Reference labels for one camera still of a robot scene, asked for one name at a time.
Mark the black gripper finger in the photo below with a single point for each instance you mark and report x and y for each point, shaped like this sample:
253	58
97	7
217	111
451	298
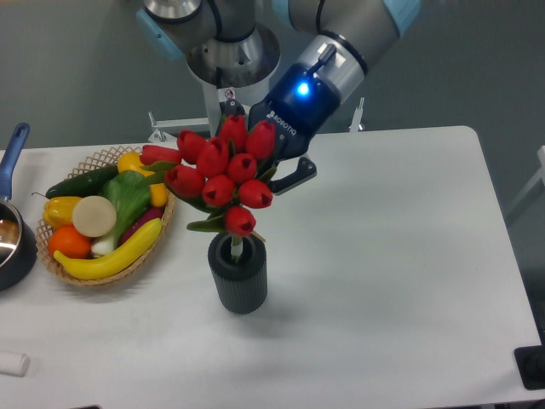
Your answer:
230	107
305	170

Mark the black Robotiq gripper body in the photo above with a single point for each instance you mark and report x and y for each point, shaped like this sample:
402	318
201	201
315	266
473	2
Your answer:
298	106

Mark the red tulip bouquet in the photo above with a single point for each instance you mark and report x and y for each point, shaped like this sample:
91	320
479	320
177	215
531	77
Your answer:
226	176

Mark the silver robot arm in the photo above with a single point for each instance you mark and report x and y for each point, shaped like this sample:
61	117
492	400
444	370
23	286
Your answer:
291	63

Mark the dark grey ribbed vase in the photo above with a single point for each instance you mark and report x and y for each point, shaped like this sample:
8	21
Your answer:
241	286

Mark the yellow squash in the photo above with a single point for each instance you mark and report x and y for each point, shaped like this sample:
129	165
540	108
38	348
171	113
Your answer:
131	161

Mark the green bok choy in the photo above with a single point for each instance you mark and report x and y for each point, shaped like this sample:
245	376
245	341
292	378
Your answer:
130	199

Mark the purple eggplant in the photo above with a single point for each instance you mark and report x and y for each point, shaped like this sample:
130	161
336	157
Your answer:
147	216

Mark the green cucumber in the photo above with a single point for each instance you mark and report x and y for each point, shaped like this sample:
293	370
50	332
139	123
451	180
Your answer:
84	185

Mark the woven wicker basket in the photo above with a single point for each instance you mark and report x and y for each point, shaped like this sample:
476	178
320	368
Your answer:
99	160

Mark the beige round disc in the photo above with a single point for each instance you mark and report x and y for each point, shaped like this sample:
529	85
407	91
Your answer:
94	216

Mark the yellow bell pepper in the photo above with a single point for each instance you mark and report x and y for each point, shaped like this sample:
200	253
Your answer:
57	212

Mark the orange fruit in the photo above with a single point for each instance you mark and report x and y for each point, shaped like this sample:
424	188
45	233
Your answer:
70	242

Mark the yellow banana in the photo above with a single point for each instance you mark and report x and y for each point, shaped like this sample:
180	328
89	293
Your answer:
125	255

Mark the black device at table edge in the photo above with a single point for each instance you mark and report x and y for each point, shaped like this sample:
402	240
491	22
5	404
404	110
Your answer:
530	362

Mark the white cylinder object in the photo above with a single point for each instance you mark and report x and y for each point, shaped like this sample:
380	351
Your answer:
14	364

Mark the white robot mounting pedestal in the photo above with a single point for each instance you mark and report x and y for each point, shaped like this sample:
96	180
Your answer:
165	131

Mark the white frame at right edge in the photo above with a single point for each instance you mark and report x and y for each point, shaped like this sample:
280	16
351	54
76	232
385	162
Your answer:
528	194

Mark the dark pot with blue handle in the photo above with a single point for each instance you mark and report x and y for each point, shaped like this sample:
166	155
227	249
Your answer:
18	244

